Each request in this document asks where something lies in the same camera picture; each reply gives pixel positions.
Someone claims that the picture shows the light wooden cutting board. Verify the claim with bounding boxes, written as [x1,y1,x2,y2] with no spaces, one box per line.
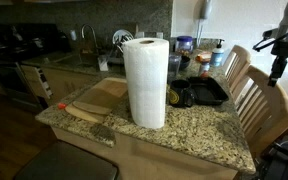
[64,77,129,125]

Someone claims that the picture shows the soap pump bottle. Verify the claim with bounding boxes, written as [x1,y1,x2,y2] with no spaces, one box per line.
[209,38,226,68]

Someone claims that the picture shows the clear jar blue lid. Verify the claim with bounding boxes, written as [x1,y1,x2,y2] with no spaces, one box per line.
[174,35,194,58]

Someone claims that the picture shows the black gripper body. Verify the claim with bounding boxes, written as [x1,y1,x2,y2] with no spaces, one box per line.
[273,55,288,80]

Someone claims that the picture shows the black rectangular tray bowl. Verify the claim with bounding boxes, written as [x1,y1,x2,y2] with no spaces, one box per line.
[186,76,230,107]

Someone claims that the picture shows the white plate in rack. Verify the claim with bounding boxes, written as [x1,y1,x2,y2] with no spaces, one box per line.
[112,29,135,48]

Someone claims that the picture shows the black kitchen stove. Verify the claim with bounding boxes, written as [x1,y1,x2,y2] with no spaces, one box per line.
[0,23,72,113]

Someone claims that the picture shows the beige kitchen island base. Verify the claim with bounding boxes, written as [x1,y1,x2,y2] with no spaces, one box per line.
[50,126,239,180]

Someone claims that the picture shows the white and orange bottle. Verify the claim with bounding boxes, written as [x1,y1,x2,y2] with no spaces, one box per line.
[198,61,211,78]

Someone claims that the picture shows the small wooden slat chair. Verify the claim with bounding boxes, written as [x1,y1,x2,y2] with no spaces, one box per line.
[222,44,252,93]

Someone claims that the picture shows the black mug yellow logo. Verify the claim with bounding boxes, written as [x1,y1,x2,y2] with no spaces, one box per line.
[167,79,196,109]

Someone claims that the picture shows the orange packet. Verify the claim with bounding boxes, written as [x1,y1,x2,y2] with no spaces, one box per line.
[195,51,213,64]

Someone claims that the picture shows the large wooden slat chair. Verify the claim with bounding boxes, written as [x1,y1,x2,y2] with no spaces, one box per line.
[235,64,288,159]

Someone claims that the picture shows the white wall outlet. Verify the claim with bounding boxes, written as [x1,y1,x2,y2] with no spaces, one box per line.
[69,29,78,42]

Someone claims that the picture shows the black electronic equipment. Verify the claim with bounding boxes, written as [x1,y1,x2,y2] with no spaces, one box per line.
[253,134,288,180]

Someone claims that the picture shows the curved metal kitchen faucet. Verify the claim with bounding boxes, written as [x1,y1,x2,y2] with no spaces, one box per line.
[80,23,100,56]

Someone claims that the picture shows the white paper towel roll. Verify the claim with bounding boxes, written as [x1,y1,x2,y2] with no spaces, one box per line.
[122,37,170,130]

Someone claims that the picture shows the dark wooden paddle board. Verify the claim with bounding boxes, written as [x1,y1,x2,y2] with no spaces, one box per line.
[72,87,127,116]

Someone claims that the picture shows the wooden cabinet drawer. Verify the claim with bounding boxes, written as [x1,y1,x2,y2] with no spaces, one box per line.
[20,64,54,101]

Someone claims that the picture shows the dark blue round bowl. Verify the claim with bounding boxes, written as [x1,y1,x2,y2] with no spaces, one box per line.
[179,54,192,71]

